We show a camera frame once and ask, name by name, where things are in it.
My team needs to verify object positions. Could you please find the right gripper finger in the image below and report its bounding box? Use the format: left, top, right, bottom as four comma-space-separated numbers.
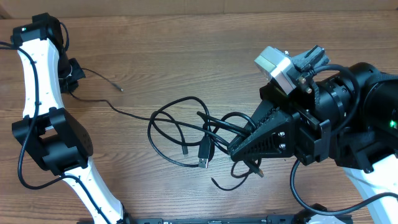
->
229, 110, 295, 162
244, 100, 279, 134

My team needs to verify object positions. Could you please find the black usb cable short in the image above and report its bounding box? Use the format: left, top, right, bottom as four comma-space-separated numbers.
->
197, 112, 264, 192

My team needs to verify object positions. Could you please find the black usb cable long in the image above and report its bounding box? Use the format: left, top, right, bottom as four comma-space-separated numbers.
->
67, 67, 218, 169

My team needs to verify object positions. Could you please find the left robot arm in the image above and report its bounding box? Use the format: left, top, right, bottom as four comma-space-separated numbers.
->
11, 13, 131, 223

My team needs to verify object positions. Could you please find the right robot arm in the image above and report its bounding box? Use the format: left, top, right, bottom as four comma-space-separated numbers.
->
228, 63, 397, 223

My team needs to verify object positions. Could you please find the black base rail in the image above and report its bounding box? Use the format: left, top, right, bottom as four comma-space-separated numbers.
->
127, 209, 353, 224

